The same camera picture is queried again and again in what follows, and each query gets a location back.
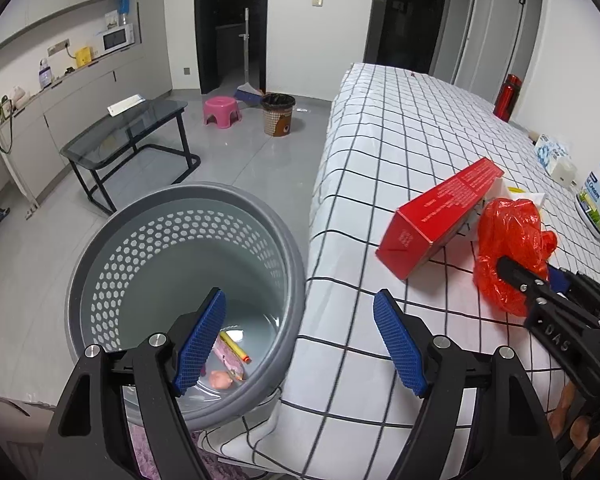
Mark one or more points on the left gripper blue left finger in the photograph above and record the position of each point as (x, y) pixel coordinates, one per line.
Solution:
(194, 334)

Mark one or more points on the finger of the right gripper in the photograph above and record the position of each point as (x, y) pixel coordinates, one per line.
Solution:
(521, 279)

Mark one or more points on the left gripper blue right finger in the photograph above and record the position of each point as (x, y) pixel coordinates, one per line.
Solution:
(406, 339)

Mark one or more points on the red plastic bag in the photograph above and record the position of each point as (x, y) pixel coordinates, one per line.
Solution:
(513, 229)

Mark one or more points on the pink rubber pig toy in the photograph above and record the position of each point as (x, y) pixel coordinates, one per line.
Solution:
(220, 380)

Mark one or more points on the red toothpaste box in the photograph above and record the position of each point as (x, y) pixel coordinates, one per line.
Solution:
(419, 228)

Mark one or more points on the pink snack wrapper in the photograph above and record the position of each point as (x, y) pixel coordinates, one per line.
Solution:
(229, 359)

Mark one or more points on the yellow marker pen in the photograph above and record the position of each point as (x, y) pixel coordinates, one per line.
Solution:
(234, 347)

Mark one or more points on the grey perforated laundry basket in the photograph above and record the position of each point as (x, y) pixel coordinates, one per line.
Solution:
(159, 257)

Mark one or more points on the blue white tissue pack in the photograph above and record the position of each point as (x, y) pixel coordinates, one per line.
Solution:
(555, 160)

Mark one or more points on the red thermos bottle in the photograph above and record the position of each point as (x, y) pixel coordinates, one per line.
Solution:
(507, 97)

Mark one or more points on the white black checked bed cover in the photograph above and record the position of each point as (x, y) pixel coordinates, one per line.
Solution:
(342, 412)

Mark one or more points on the black glass coffee table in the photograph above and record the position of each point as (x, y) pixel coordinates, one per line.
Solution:
(100, 151)

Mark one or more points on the pink plastic stool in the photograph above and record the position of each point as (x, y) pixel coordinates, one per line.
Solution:
(222, 110)

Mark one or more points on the brown patterned waste bin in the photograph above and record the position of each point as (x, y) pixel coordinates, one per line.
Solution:
(277, 113)

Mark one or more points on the broom with blue dustpan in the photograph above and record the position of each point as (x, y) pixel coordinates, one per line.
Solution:
(245, 92)

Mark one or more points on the grey kitchen cabinet counter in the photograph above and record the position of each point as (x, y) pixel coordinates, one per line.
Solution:
(34, 123)

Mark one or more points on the yellow container on counter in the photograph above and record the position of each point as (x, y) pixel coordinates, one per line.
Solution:
(83, 57)

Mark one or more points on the white microwave oven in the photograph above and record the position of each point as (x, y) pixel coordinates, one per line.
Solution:
(115, 39)

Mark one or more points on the clear purple-label bottle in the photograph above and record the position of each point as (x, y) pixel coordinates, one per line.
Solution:
(45, 74)

